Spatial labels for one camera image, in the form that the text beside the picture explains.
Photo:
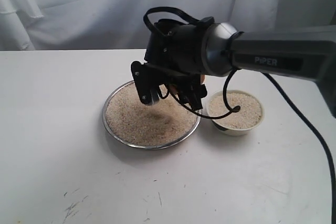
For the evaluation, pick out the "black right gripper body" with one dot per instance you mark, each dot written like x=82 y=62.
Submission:
x=189 y=90

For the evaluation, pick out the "brown wooden cup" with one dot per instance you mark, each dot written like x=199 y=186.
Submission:
x=202 y=77

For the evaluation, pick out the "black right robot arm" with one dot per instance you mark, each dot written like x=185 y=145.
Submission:
x=214 y=49

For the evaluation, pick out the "steel plate of rice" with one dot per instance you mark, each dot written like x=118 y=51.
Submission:
x=146 y=127

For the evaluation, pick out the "white bowl of rice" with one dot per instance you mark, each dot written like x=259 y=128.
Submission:
x=250 y=115

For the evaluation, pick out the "white fabric backdrop curtain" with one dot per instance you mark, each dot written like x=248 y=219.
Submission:
x=118 y=24

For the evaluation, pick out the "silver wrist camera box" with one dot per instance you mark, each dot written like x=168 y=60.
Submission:
x=147 y=90

